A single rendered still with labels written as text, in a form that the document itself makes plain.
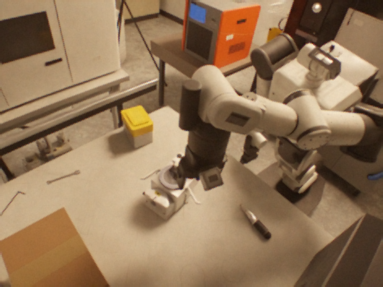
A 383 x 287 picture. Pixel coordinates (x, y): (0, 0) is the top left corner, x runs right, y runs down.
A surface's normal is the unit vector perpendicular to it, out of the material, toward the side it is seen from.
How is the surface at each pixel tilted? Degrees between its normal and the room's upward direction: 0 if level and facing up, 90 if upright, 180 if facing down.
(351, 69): 21
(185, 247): 0
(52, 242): 0
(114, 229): 0
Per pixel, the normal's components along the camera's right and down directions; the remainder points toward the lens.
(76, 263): 0.11, -0.70
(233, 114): 0.29, 0.71
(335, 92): -0.18, -0.51
